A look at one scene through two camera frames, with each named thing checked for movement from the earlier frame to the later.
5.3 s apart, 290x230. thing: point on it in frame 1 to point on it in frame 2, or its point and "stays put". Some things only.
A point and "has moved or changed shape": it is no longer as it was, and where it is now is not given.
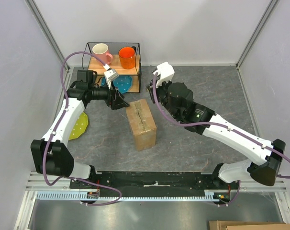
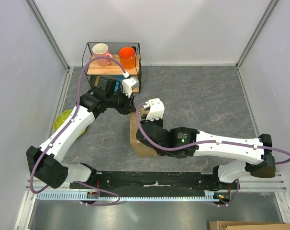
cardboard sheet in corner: (239, 225) stays put
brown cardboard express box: (142, 124) has moved or changed shape
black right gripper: (163, 85) to (159, 121)
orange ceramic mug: (127, 55) stays put
